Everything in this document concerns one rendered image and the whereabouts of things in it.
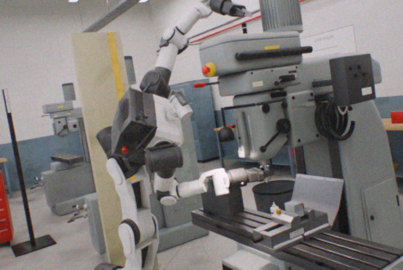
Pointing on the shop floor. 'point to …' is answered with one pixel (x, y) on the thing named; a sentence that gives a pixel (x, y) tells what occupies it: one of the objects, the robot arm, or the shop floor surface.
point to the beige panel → (102, 121)
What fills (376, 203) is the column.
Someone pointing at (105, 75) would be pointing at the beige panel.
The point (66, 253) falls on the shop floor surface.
